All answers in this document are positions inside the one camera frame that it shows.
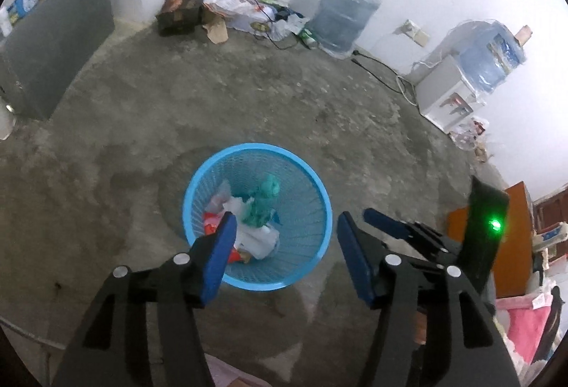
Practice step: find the empty blue water jug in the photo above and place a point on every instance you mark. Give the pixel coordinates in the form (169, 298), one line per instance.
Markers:
(344, 10)

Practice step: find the plastic wrapped water jug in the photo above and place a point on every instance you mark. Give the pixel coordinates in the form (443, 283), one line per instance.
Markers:
(488, 59)

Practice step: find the grey cabinet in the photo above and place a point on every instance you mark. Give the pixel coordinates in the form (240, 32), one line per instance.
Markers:
(53, 41)

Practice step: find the pink towel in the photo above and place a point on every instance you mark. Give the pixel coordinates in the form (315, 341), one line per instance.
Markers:
(528, 320)

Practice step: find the pile of papers and packets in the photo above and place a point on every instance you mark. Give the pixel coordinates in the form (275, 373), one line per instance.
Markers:
(248, 12)

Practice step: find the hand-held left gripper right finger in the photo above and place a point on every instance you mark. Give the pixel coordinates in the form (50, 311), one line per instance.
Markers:
(353, 258)

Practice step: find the orange wooden cabinet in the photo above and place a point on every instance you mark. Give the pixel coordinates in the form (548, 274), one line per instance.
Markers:
(517, 254)

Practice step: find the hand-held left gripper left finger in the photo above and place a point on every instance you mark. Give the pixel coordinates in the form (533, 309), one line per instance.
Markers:
(219, 254)

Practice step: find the clear bag red print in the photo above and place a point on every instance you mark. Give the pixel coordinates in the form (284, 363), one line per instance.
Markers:
(468, 134)

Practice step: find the torn cardboard piece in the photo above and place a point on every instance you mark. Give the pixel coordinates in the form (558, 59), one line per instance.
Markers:
(216, 28)

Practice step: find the teal crumpled bag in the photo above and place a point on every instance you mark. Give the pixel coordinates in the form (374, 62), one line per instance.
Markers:
(262, 203)

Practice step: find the dark printed box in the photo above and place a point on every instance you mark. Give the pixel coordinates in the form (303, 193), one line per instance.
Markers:
(177, 16)

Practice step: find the blue mesh basket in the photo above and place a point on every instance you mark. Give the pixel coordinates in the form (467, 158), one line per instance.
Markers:
(301, 200)

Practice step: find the wall socket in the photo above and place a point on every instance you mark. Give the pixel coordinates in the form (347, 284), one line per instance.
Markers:
(412, 32)

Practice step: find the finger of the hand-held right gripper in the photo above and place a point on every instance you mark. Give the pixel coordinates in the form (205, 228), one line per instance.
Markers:
(381, 220)

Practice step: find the white water dispenser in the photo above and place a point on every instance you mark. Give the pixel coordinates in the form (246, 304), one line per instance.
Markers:
(439, 94)

